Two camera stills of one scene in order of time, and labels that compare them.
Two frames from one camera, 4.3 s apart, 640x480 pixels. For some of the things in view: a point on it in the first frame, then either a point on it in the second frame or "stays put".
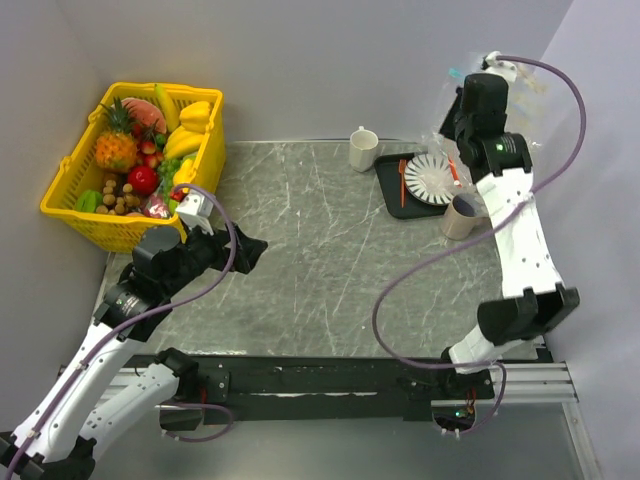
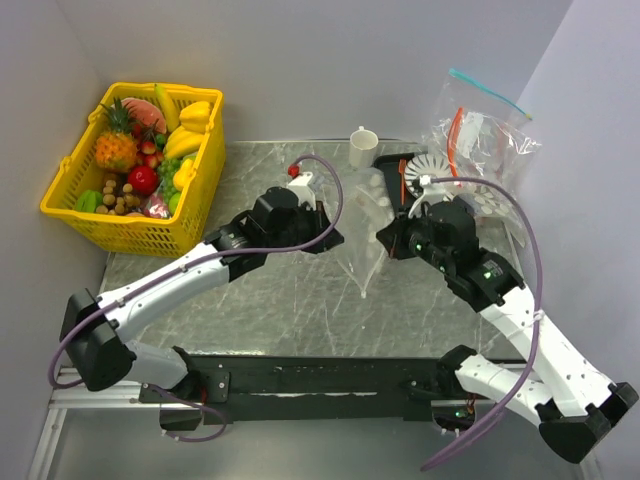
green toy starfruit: (89, 201) stays put
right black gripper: (448, 125) to (393, 235)
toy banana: (169, 109) stays put
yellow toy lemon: (185, 173) stays put
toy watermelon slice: (145, 112) stays put
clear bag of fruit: (535, 112) to (364, 203)
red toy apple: (143, 180) stays put
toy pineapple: (116, 149) stays put
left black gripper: (247, 250) to (318, 218)
